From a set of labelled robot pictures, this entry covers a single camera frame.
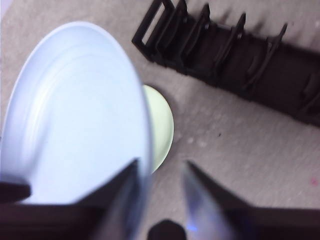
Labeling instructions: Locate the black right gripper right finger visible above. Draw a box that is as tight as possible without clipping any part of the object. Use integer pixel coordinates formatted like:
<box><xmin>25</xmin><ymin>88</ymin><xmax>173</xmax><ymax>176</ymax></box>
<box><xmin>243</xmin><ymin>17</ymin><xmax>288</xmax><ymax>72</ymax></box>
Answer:
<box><xmin>181</xmin><ymin>159</ymin><xmax>320</xmax><ymax>240</ymax></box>

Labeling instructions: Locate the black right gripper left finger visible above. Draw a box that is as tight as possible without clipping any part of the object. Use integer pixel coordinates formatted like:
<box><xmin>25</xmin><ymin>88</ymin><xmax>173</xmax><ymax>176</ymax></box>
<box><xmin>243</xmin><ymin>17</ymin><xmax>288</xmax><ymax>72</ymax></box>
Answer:
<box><xmin>0</xmin><ymin>158</ymin><xmax>141</xmax><ymax>240</ymax></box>

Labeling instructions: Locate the pale blue round plate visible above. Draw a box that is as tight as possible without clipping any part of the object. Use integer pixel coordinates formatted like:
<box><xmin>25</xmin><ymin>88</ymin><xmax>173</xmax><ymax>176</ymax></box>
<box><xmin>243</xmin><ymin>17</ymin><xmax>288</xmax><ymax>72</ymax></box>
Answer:
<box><xmin>0</xmin><ymin>21</ymin><xmax>155</xmax><ymax>208</ymax></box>

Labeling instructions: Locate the pale green round plate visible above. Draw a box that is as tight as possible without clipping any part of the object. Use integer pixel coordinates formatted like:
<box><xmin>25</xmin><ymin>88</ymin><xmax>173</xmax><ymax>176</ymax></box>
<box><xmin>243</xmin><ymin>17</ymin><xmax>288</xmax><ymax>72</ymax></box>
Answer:
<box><xmin>142</xmin><ymin>84</ymin><xmax>175</xmax><ymax>175</ymax></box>

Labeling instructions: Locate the black plastic plate rack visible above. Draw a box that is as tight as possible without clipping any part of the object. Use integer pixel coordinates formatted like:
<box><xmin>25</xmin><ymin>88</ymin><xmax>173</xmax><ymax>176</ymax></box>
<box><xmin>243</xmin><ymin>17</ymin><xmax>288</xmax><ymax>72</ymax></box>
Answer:
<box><xmin>131</xmin><ymin>0</ymin><xmax>320</xmax><ymax>130</ymax></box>

